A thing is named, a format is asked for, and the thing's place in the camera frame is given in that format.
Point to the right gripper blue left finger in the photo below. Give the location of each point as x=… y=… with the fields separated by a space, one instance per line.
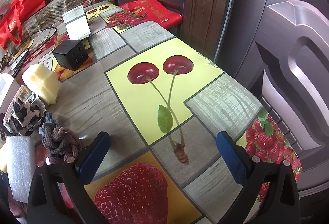
x=80 y=172

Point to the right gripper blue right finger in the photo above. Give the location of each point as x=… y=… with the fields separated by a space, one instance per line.
x=247 y=171

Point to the cow print fabric pouch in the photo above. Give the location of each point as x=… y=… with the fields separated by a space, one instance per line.
x=24 y=113

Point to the pale yellow foam block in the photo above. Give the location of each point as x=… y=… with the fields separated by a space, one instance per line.
x=42 y=82

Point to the white foam sheet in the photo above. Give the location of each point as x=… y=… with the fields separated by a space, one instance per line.
x=20 y=166

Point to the white box tray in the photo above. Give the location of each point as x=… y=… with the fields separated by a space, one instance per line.
x=8 y=88

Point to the fruit pattern tablecloth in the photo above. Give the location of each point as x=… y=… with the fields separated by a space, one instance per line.
x=164 y=104

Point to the black cube charger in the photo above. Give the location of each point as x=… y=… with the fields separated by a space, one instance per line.
x=70 y=54

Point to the grey metal phone stand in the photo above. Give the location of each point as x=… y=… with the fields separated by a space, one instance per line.
x=76 y=23

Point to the red bag beside table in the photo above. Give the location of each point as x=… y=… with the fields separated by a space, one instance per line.
x=153 y=10

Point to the red tote bag with handles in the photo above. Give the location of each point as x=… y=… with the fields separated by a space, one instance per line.
x=19 y=12

